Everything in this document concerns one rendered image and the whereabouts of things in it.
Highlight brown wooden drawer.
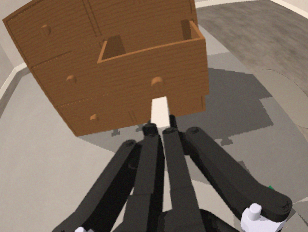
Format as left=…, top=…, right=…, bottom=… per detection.
left=97, top=19, right=209, bottom=113
left=89, top=0, right=191, bottom=36
left=32, top=41, right=108, bottom=104
left=58, top=92, right=133, bottom=135
left=7, top=0, right=97, bottom=64
left=133, top=97, right=202, bottom=123

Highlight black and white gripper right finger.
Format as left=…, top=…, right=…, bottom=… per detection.
left=159, top=97, right=293, bottom=232

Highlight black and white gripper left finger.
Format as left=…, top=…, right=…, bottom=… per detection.
left=52, top=98, right=165, bottom=232

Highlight brown wooden chest of drawers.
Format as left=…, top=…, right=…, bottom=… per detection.
left=2, top=0, right=206, bottom=137

